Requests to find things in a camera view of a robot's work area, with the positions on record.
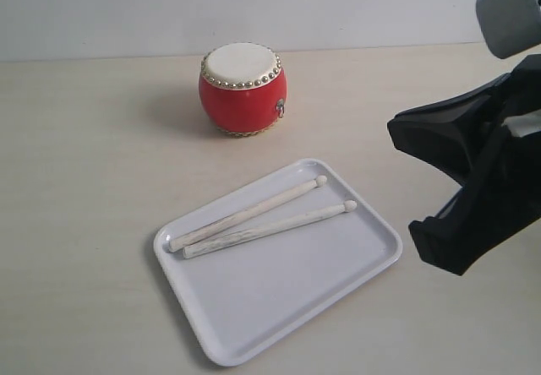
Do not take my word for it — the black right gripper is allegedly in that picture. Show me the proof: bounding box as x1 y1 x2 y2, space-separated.
387 54 540 275

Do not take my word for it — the wooden drumstick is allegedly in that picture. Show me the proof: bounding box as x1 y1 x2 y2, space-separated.
182 199 358 259
168 175 327 253

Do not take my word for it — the small red drum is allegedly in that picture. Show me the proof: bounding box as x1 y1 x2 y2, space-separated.
199 42 287 137

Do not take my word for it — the white rectangular plastic tray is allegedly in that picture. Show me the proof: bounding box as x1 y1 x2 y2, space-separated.
153 158 402 367

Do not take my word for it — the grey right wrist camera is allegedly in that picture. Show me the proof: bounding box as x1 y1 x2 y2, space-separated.
475 0 540 59

